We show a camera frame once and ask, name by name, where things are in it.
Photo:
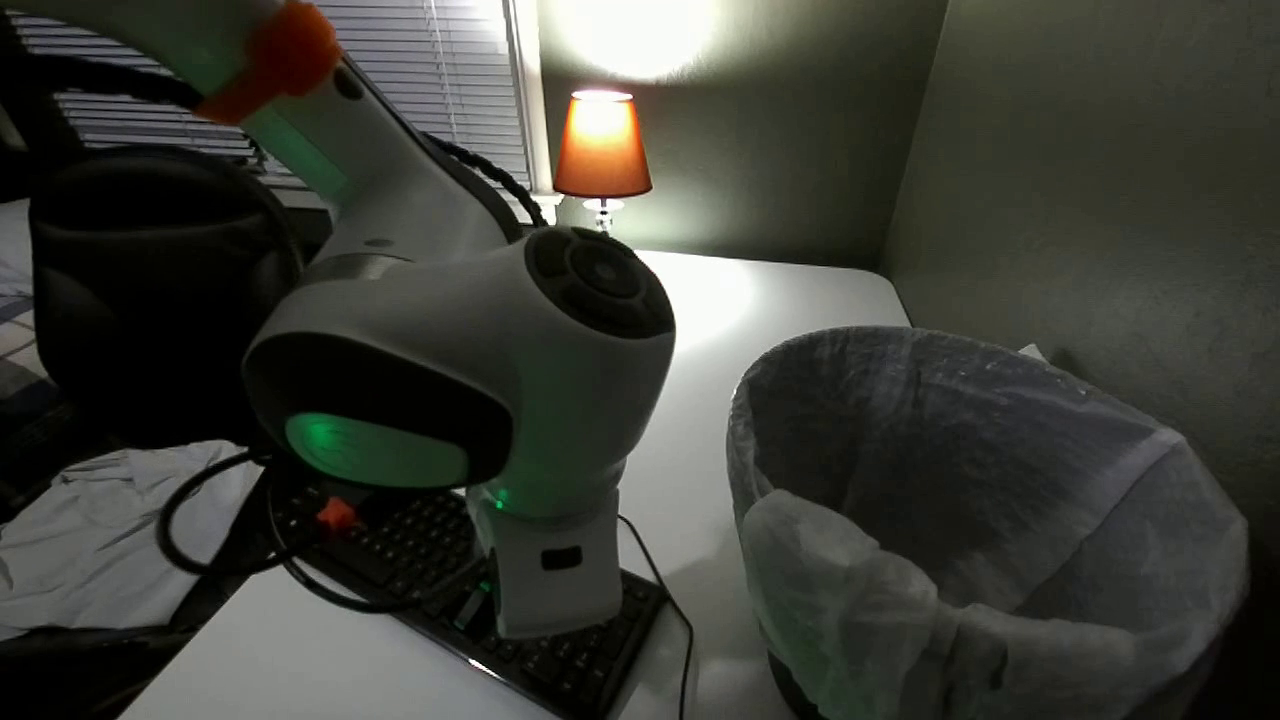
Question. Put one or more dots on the white window blinds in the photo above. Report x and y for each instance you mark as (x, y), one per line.
(442, 64)

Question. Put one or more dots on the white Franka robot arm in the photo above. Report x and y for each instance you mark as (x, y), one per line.
(533, 360)

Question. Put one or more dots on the trash bin with white liner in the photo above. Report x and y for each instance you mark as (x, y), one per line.
(985, 584)

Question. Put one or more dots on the black office chair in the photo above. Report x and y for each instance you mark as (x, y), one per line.
(135, 295)

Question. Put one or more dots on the white cloth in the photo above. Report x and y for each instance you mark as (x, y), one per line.
(95, 535)

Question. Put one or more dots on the small red object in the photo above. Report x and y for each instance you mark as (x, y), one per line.
(336, 513)

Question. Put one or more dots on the black computer keyboard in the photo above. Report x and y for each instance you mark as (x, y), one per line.
(401, 547)

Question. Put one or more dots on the table lamp with orange shade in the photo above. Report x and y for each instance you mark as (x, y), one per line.
(600, 146)

